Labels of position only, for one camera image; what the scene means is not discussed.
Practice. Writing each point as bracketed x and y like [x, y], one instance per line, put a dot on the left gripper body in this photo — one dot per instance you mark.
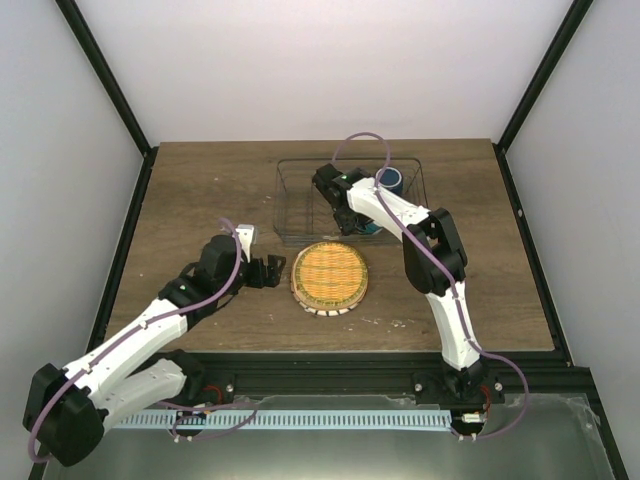
[258, 280]

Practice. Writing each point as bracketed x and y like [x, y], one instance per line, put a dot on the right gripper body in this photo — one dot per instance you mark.
[348, 221]

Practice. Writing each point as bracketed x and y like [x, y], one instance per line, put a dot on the white bowl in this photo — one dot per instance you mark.
[369, 229]

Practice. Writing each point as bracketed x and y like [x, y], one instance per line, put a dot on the wire dish rack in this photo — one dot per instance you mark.
[308, 190]

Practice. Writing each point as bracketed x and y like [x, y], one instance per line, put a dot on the yellow woven bamboo plate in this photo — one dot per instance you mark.
[329, 272]

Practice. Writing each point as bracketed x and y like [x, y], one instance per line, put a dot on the dark blue mug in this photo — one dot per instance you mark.
[391, 179]

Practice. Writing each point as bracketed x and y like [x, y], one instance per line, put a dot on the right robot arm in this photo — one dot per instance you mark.
[434, 262]

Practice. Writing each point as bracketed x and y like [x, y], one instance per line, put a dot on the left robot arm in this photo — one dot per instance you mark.
[70, 409]

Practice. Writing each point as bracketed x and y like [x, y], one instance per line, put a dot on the striped rim ceramic plate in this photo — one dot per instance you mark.
[327, 305]

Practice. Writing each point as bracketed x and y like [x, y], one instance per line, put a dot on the clear acrylic sheet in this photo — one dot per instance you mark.
[558, 438]

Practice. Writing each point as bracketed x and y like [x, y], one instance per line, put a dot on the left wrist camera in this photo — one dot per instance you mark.
[247, 234]

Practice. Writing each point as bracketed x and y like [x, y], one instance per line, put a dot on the light blue slotted cable duct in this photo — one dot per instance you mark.
[403, 420]

